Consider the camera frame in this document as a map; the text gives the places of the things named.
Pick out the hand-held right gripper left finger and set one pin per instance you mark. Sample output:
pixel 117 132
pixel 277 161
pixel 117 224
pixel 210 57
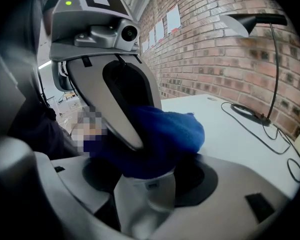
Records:
pixel 72 176

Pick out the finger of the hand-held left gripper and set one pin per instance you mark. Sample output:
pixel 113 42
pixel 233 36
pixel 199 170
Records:
pixel 97 94
pixel 140 84

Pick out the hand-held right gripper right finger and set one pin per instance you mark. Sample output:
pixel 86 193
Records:
pixel 227 209

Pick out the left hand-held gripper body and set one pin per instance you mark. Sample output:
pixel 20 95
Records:
pixel 90 34

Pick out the blue cloth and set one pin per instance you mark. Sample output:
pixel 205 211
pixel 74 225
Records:
pixel 165 139

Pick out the white paper sheet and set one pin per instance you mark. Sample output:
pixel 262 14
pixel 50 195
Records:
pixel 152 37
pixel 159 30
pixel 145 46
pixel 173 19

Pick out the person's dark clothing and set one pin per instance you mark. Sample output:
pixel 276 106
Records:
pixel 27 84

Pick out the black desk lamp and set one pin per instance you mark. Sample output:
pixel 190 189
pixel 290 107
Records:
pixel 265 19

